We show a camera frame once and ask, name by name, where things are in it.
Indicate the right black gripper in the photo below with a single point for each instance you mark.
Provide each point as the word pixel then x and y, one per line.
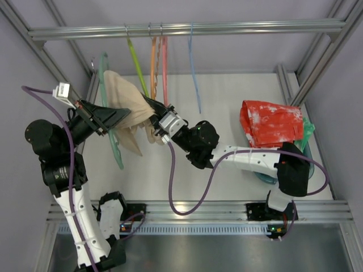
pixel 158 119

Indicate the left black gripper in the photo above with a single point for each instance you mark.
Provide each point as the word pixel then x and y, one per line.
pixel 91 118

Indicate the beige trousers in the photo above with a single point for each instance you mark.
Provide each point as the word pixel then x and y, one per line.
pixel 124 94

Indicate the teal green hanger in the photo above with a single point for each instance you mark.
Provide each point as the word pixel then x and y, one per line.
pixel 107 115

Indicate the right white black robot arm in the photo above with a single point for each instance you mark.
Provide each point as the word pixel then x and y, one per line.
pixel 203 149

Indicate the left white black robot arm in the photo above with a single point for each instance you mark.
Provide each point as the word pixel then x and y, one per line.
pixel 96 233

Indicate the lime green hanger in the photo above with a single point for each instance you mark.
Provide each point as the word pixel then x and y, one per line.
pixel 137 67

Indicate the pink hanger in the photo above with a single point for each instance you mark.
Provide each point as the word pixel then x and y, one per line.
pixel 164 44

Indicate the orange hanger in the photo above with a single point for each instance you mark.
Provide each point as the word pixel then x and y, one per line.
pixel 152 68

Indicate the light blue hanger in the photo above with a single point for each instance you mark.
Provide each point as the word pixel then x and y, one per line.
pixel 192 67

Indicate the red white tie-dye garment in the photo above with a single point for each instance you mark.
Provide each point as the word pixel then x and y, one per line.
pixel 268 125

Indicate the teal plastic basket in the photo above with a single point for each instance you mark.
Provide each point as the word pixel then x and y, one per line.
pixel 271 180

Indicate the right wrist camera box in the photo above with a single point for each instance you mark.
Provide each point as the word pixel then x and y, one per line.
pixel 170 123

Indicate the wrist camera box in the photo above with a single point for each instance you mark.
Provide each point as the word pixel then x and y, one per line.
pixel 63 93
pixel 170 123

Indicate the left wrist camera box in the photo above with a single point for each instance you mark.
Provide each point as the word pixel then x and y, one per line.
pixel 63 93

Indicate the aluminium hanging rail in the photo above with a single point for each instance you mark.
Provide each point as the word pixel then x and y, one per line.
pixel 328 25

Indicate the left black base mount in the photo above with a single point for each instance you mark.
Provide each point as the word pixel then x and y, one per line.
pixel 133 209

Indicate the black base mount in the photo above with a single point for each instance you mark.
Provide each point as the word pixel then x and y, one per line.
pixel 133 209
pixel 260 212

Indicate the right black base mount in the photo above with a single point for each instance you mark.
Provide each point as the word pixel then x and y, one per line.
pixel 260 212

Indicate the grey slotted cable duct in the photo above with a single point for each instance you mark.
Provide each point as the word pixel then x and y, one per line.
pixel 205 229

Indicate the front aluminium frame rail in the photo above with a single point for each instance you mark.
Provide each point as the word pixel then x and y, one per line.
pixel 233 212

